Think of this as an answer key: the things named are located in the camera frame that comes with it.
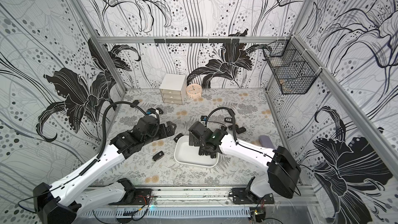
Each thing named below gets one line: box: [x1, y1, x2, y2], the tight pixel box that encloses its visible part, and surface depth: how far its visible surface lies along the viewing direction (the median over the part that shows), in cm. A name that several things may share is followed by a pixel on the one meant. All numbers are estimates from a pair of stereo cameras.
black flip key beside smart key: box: [236, 127, 247, 134], surface depth 97 cm
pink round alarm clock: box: [186, 83, 203, 99], surface depth 117 cm
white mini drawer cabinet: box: [159, 73, 188, 105], surface depth 109 cm
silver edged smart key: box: [223, 117, 233, 123], surface depth 102 cm
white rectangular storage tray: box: [173, 135, 220, 168], surface depth 86 cm
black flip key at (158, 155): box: [152, 150, 165, 162], surface depth 87 cm
